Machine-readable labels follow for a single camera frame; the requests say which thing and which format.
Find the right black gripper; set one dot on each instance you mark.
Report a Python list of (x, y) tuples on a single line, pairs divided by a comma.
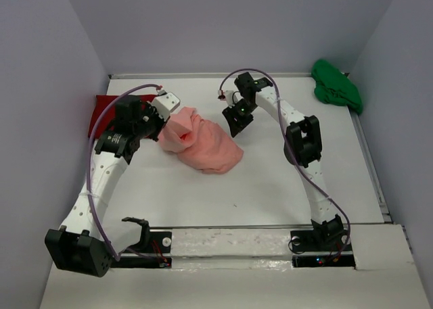
[(236, 126)]

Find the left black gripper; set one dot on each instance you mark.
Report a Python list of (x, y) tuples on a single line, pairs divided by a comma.
[(151, 110)]

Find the pink t-shirt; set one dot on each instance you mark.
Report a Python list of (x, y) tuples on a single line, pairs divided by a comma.
[(199, 143)]

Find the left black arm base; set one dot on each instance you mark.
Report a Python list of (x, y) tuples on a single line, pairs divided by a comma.
[(154, 255)]

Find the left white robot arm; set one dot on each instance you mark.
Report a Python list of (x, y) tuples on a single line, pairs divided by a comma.
[(82, 244)]

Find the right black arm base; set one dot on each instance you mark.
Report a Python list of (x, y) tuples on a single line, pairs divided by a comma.
[(307, 253)]

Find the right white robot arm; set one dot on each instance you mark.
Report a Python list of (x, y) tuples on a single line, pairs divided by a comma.
[(302, 148)]

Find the folded red t-shirt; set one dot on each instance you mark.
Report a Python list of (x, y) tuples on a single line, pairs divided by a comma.
[(102, 101)]

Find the green t-shirt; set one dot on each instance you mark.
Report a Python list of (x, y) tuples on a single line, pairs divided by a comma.
[(333, 87)]

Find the white foam strip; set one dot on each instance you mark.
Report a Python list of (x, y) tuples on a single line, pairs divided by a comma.
[(230, 242)]

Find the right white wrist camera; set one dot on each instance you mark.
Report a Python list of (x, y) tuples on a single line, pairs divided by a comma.
[(228, 96)]

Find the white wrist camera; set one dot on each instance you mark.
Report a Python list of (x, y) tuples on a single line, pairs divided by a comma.
[(228, 96), (165, 103)]

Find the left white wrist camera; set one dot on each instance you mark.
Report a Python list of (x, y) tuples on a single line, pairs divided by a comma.
[(165, 103)]

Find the back aluminium rail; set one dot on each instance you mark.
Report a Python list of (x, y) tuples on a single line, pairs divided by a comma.
[(200, 75)]

